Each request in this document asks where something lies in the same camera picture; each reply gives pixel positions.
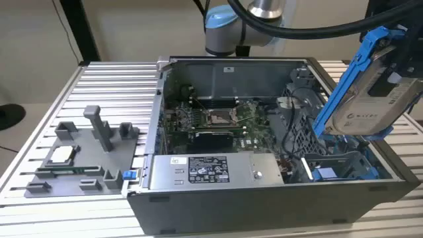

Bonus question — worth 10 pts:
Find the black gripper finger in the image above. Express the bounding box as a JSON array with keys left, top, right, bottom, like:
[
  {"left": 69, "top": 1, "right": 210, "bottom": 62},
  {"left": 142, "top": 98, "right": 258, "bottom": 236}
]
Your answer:
[{"left": 367, "top": 46, "right": 414, "bottom": 98}]

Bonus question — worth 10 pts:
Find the hard disk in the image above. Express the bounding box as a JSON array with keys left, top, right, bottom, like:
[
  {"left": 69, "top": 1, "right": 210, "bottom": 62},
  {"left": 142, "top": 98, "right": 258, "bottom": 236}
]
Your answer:
[{"left": 313, "top": 24, "right": 423, "bottom": 142}]

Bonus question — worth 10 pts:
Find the metal disk bay cage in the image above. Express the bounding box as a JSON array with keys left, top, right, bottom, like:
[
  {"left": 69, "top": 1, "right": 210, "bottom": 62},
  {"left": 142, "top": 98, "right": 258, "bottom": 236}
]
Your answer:
[{"left": 277, "top": 83, "right": 331, "bottom": 159}]

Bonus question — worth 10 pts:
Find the blue plastic disk carrier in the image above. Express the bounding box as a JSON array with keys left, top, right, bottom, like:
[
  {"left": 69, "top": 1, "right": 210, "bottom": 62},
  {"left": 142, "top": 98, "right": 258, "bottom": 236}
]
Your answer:
[{"left": 313, "top": 167, "right": 341, "bottom": 181}]

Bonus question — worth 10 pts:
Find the dark grey fan shroud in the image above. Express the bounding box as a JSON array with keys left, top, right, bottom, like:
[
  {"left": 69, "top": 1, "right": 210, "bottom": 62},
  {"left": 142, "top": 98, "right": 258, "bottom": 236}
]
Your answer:
[{"left": 185, "top": 63, "right": 289, "bottom": 99}]

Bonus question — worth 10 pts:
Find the green motherboard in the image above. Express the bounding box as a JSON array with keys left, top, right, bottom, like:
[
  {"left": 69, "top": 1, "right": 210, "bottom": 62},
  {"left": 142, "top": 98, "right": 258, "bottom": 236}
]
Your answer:
[{"left": 162, "top": 99, "right": 289, "bottom": 156}]

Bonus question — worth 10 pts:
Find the CPU socket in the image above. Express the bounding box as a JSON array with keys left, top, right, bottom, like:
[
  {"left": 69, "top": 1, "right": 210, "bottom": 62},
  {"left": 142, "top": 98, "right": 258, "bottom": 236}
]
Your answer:
[{"left": 206, "top": 108, "right": 239, "bottom": 126}]

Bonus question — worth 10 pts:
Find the black graphics card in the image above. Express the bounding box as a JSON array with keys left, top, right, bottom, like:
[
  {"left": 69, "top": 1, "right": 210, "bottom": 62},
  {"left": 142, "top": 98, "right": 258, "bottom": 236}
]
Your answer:
[{"left": 194, "top": 131, "right": 234, "bottom": 153}]

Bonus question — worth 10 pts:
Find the black power supply label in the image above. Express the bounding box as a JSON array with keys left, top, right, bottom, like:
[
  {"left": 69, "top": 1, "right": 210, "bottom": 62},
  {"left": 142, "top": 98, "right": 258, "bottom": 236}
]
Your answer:
[{"left": 189, "top": 156, "right": 229, "bottom": 183}]

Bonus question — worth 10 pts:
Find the open dark grey PC case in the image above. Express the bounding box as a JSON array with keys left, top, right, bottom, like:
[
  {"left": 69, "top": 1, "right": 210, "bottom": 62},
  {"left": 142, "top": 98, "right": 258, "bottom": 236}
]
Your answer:
[{"left": 121, "top": 56, "right": 421, "bottom": 235}]

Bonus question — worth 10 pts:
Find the silver power supply unit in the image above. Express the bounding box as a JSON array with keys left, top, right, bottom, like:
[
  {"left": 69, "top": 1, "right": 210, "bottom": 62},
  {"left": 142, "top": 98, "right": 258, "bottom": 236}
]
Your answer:
[{"left": 147, "top": 153, "right": 286, "bottom": 191}]

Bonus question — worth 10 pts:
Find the grey plastic parts rack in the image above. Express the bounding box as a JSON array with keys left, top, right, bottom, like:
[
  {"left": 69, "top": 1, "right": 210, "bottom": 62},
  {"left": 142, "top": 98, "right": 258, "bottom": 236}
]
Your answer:
[{"left": 24, "top": 105, "right": 142, "bottom": 199}]

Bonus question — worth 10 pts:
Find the green RAM stick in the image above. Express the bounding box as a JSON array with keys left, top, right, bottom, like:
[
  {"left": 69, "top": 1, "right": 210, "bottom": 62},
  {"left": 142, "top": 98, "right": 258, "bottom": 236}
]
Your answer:
[{"left": 36, "top": 166, "right": 101, "bottom": 173}]

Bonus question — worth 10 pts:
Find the silver CPU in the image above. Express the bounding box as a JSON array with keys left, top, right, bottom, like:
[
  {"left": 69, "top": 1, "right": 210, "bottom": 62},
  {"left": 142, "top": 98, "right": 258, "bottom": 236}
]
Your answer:
[{"left": 50, "top": 146, "right": 75, "bottom": 163}]

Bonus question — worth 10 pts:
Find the round black stand base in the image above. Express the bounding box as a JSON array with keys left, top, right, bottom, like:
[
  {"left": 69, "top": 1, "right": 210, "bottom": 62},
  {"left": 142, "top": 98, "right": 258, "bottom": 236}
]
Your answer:
[{"left": 0, "top": 104, "right": 27, "bottom": 131}]

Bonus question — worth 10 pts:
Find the long black case wire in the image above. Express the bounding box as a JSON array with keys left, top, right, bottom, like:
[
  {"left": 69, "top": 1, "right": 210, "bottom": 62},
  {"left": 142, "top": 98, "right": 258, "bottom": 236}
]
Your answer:
[{"left": 282, "top": 86, "right": 318, "bottom": 159}]

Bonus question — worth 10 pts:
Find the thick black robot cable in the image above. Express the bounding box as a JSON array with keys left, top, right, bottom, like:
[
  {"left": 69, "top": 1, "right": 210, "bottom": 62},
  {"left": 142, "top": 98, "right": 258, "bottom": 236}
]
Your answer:
[{"left": 227, "top": 0, "right": 423, "bottom": 40}]

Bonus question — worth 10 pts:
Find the socket cover metal frame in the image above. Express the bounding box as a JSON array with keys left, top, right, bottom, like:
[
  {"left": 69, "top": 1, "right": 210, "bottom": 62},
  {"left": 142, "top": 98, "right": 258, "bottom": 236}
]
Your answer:
[{"left": 235, "top": 102, "right": 258, "bottom": 120}]

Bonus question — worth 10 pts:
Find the locking lever thin wire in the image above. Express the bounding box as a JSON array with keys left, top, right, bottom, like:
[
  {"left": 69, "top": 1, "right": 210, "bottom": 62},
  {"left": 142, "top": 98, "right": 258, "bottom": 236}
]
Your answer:
[{"left": 194, "top": 96, "right": 210, "bottom": 110}]

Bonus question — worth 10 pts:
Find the black cable bundle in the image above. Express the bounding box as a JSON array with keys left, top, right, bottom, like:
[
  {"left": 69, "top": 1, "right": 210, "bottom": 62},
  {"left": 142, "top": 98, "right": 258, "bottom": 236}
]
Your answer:
[{"left": 193, "top": 0, "right": 213, "bottom": 19}]

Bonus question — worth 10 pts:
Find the black upright frame post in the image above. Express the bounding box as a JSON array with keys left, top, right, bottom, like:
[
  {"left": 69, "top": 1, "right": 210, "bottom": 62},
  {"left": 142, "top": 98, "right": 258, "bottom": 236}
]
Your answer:
[{"left": 59, "top": 0, "right": 102, "bottom": 62}]

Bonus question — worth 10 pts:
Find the thin black wall cable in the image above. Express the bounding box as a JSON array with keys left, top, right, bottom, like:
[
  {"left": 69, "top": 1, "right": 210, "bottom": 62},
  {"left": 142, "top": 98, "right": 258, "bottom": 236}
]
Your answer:
[{"left": 53, "top": 0, "right": 82, "bottom": 65}]

